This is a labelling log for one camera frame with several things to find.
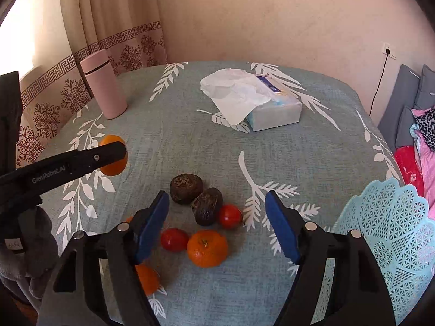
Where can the dark wrinkled passion fruit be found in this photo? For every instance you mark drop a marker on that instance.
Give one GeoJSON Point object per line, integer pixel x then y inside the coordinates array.
{"type": "Point", "coordinates": [207, 207]}
{"type": "Point", "coordinates": [186, 189]}

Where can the patterned beige curtain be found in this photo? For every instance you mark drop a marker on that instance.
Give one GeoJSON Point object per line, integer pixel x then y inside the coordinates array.
{"type": "Point", "coordinates": [112, 13]}

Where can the pink clothing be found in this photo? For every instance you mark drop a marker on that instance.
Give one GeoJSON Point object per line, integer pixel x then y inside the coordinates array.
{"type": "Point", "coordinates": [426, 163]}

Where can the white wall socket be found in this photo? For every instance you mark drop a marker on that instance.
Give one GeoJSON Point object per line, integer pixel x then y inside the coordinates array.
{"type": "Point", "coordinates": [389, 51]}

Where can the tissue pack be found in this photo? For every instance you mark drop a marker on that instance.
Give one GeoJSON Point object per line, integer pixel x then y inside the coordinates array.
{"type": "Point", "coordinates": [278, 112]}

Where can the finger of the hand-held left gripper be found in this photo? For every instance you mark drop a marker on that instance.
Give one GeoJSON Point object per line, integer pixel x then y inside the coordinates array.
{"type": "Point", "coordinates": [95, 159]}

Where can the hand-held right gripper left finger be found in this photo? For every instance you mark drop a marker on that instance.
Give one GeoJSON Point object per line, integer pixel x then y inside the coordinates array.
{"type": "Point", "coordinates": [154, 224]}

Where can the person's left hand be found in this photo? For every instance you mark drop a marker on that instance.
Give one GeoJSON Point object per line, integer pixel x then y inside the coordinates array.
{"type": "Point", "coordinates": [39, 244]}

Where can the red bed sheet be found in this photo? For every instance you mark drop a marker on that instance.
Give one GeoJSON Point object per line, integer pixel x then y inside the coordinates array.
{"type": "Point", "coordinates": [409, 169]}

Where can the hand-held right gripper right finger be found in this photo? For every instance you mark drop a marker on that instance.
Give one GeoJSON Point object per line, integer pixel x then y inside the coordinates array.
{"type": "Point", "coordinates": [280, 224]}

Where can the pink thermos bottle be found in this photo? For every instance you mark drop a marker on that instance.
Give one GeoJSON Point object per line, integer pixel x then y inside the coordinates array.
{"type": "Point", "coordinates": [103, 85]}

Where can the grey cushion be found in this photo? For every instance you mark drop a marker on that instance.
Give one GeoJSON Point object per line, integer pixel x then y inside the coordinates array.
{"type": "Point", "coordinates": [405, 124]}
{"type": "Point", "coordinates": [427, 83]}
{"type": "Point", "coordinates": [401, 91]}

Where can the leopard-print cloth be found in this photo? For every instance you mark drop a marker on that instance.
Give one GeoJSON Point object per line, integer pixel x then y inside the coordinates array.
{"type": "Point", "coordinates": [427, 124]}

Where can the light blue plastic basket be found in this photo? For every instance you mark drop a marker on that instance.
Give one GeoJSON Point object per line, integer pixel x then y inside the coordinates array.
{"type": "Point", "coordinates": [390, 231]}

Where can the red tomato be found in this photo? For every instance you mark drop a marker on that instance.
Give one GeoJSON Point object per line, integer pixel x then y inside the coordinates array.
{"type": "Point", "coordinates": [230, 216]}
{"type": "Point", "coordinates": [175, 240]}

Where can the orange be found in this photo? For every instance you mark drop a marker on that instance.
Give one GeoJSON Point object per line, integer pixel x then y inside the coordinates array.
{"type": "Point", "coordinates": [115, 169]}
{"type": "Point", "coordinates": [129, 219]}
{"type": "Point", "coordinates": [207, 249]}
{"type": "Point", "coordinates": [149, 280]}

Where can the grey leaf-print tablecloth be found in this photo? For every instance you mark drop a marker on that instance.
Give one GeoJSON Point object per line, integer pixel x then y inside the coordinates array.
{"type": "Point", "coordinates": [190, 142]}

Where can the white tissue sheet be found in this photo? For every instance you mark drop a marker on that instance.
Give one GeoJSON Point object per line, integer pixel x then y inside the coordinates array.
{"type": "Point", "coordinates": [231, 91]}

